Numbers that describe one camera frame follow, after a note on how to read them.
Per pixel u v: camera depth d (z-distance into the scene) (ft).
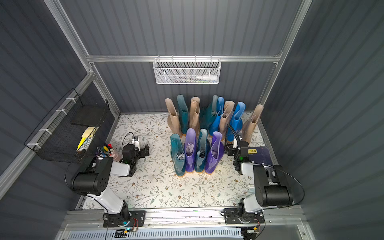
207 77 2.85
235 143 2.75
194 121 2.95
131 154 2.47
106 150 2.81
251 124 2.65
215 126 3.04
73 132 2.46
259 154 3.12
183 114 2.84
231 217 2.40
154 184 2.78
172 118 2.78
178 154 2.38
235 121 2.70
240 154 2.37
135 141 2.77
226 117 2.70
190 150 2.52
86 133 2.43
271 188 1.48
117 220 2.23
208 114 2.91
